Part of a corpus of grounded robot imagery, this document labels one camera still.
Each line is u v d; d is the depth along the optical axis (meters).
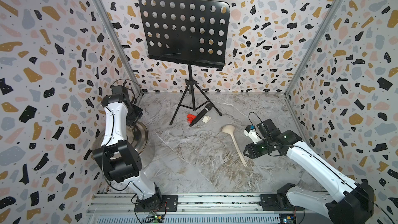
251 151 0.67
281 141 0.54
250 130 0.72
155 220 0.71
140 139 0.78
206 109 1.09
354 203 0.38
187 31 0.69
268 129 0.61
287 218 0.72
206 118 1.03
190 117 1.07
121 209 0.74
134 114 0.71
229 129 0.97
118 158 0.48
